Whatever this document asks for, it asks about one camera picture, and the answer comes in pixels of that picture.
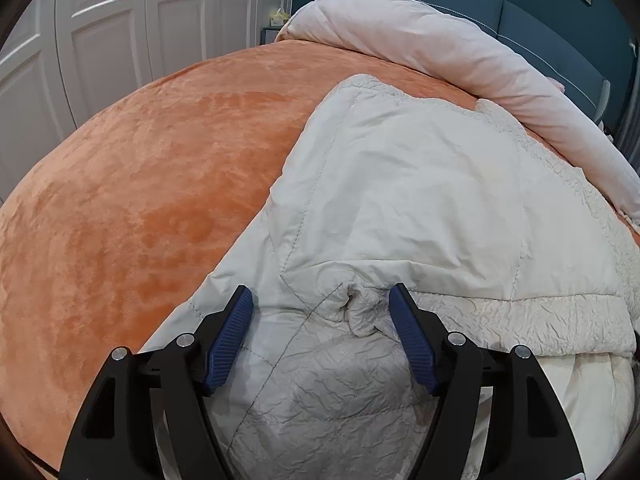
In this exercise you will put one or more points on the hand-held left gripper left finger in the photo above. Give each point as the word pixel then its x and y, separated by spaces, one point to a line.
pixel 230 332

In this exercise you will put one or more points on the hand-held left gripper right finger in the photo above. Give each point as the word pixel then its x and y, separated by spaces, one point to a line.
pixel 412 332

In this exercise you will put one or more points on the white quilted jacket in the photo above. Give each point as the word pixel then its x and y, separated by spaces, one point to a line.
pixel 410 195

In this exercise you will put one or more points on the orange plush bed blanket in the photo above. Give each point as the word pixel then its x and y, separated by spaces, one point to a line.
pixel 150 190

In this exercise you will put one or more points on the pale pink rolled duvet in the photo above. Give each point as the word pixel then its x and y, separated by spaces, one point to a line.
pixel 450 50

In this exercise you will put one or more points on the dark nightstand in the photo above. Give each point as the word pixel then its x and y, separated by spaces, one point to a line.
pixel 269 36

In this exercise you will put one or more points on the yellow tissue box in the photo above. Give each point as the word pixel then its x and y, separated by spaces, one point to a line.
pixel 277 16

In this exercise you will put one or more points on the white panelled wardrobe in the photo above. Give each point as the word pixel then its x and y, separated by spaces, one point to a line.
pixel 125 25

